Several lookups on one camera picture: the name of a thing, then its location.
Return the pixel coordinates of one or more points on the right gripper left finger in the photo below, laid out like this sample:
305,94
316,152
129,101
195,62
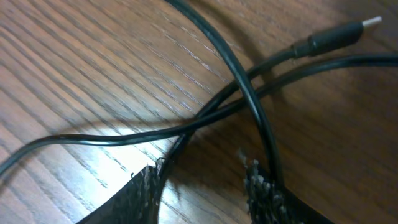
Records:
136,202

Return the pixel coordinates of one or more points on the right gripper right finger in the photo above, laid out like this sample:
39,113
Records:
271,203

